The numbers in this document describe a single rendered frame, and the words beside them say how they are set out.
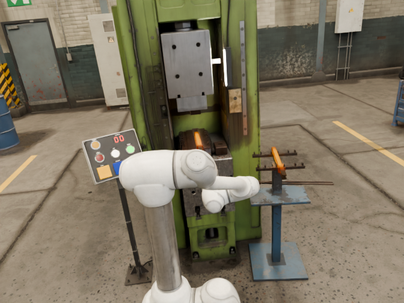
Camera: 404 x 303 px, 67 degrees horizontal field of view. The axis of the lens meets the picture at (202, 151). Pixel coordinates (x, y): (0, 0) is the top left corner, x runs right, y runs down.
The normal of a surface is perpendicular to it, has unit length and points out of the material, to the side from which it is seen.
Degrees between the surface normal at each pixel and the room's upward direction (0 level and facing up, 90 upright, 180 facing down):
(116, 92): 90
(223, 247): 89
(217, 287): 6
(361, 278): 0
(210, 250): 89
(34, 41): 90
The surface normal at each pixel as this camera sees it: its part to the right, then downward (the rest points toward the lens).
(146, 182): -0.09, 0.48
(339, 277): -0.08, -0.91
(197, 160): 0.06, -0.32
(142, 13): 0.10, 0.39
